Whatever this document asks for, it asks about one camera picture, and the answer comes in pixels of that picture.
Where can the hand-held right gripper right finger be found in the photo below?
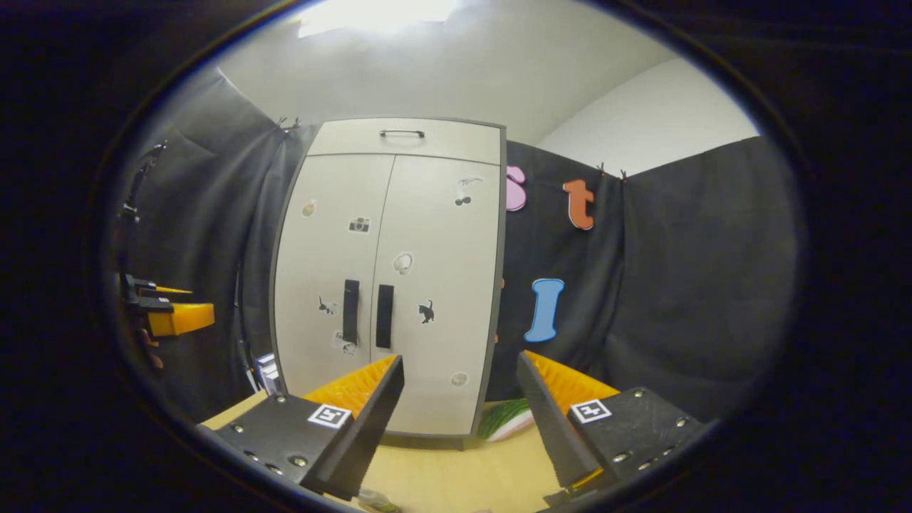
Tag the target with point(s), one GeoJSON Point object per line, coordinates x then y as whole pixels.
{"type": "Point", "coordinates": [550, 427]}

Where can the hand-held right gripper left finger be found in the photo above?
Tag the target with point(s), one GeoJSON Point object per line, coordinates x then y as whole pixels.
{"type": "Point", "coordinates": [370, 420]}

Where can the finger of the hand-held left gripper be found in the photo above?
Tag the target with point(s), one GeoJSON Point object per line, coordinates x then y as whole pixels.
{"type": "Point", "coordinates": [182, 318]}
{"type": "Point", "coordinates": [171, 291]}

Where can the green label bottle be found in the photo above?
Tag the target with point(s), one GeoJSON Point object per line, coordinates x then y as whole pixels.
{"type": "Point", "coordinates": [377, 502]}

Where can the white cabinet door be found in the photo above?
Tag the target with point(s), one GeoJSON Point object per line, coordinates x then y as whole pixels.
{"type": "Point", "coordinates": [328, 249]}
{"type": "Point", "coordinates": [442, 249]}

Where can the white and grey cabinet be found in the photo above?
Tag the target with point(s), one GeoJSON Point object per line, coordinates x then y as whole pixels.
{"type": "Point", "coordinates": [503, 214]}

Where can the white cabinet drawer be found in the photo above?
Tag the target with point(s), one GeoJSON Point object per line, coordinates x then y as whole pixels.
{"type": "Point", "coordinates": [456, 142]}

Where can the watermelon slice toy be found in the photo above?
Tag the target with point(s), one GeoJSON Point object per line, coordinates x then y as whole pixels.
{"type": "Point", "coordinates": [502, 420]}

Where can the white book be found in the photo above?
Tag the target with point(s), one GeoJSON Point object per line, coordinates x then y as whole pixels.
{"type": "Point", "coordinates": [272, 374]}

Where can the black backdrop cloth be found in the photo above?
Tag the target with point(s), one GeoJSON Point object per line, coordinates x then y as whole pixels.
{"type": "Point", "coordinates": [677, 285]}

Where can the black cloth clip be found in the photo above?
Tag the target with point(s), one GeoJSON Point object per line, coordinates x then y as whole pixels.
{"type": "Point", "coordinates": [611, 170]}
{"type": "Point", "coordinates": [288, 122]}

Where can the ceiling light panel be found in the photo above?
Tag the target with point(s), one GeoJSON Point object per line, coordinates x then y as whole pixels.
{"type": "Point", "coordinates": [377, 14]}

